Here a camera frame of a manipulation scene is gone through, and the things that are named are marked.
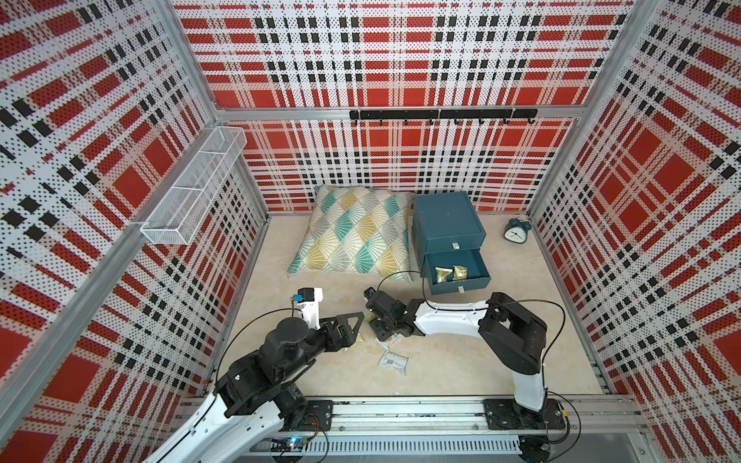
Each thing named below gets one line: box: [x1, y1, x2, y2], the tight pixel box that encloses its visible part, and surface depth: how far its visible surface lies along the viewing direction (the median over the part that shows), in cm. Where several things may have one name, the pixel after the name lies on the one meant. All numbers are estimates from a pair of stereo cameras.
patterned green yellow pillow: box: [287, 184, 414, 283], surface depth 95 cm
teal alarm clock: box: [503, 216, 532, 245], surface depth 110 cm
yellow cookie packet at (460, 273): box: [452, 265, 468, 281], surface depth 92 cm
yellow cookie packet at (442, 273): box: [434, 266, 453, 284], surface depth 92 cm
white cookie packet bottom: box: [377, 350, 411, 376], surface depth 84 cm
